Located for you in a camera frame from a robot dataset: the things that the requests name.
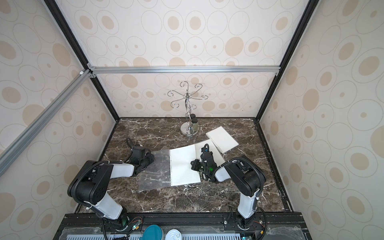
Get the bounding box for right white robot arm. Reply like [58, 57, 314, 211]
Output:
[191, 152, 267, 230]

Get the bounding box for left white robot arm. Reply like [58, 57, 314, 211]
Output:
[68, 153, 155, 221]

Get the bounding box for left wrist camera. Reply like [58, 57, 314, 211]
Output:
[131, 146, 146, 160]

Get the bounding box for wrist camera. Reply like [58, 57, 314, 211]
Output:
[201, 144, 210, 154]
[131, 146, 146, 160]

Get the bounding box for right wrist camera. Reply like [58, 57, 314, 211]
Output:
[201, 144, 210, 154]

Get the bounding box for teal round lid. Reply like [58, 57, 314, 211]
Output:
[141, 225, 165, 240]

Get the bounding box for spiral notebook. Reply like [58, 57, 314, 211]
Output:
[138, 145, 201, 192]
[206, 127, 239, 154]
[194, 138, 226, 167]

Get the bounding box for white round lid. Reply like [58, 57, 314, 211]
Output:
[165, 229, 183, 240]

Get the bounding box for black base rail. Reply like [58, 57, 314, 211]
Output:
[54, 212, 312, 240]

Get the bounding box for horizontal aluminium rail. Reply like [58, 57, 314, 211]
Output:
[91, 66, 280, 74]

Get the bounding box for green spice bottle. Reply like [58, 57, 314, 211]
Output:
[193, 119, 199, 133]

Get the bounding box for chrome hook stand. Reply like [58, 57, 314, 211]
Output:
[167, 81, 209, 137]

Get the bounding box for left diagonal aluminium rail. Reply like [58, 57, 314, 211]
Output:
[1, 69, 91, 175]

